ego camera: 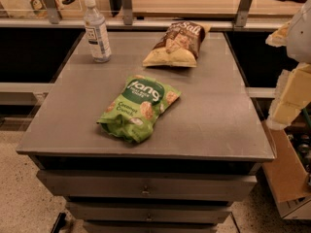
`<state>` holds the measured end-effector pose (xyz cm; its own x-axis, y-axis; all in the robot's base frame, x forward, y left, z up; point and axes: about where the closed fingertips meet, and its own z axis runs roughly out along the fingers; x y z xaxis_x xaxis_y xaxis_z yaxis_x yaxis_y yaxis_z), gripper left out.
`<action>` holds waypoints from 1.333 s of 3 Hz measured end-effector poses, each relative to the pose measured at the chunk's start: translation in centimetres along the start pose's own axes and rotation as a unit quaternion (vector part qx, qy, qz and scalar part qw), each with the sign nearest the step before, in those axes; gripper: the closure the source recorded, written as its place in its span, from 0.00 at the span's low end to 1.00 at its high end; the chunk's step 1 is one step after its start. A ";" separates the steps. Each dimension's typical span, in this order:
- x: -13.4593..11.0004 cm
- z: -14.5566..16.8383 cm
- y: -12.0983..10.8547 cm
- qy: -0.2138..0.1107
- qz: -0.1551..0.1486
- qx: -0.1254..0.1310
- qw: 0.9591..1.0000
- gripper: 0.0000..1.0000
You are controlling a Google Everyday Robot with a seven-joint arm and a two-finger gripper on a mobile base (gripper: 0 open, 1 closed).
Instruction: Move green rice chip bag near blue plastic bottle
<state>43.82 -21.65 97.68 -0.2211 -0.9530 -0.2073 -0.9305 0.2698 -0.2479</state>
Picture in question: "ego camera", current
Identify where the clear plastic water bottle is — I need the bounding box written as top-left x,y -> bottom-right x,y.
84,0 -> 112,62

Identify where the metal railing frame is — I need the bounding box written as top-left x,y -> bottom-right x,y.
0,0 -> 311,31

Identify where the grey drawer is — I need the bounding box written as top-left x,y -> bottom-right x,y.
37,170 -> 257,202
66,202 -> 230,224
83,221 -> 217,233

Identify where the top grey drawer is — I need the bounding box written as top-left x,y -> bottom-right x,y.
37,170 -> 257,202

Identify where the bottom grey drawer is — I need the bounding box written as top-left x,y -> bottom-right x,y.
83,221 -> 217,233

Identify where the green rice chip bag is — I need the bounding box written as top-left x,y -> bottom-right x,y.
97,75 -> 181,143

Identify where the middle grey drawer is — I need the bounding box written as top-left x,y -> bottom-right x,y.
66,202 -> 230,224

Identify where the orange patterned bag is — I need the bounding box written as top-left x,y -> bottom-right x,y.
0,0 -> 63,18

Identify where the cardboard box with cans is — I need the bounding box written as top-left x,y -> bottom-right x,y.
262,122 -> 311,220

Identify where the grey metal drawer cabinet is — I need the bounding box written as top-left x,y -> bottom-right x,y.
18,32 -> 274,233

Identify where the brown sea salt chip bag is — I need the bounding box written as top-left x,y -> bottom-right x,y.
143,21 -> 211,68

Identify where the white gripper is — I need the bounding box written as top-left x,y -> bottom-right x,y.
265,0 -> 311,129

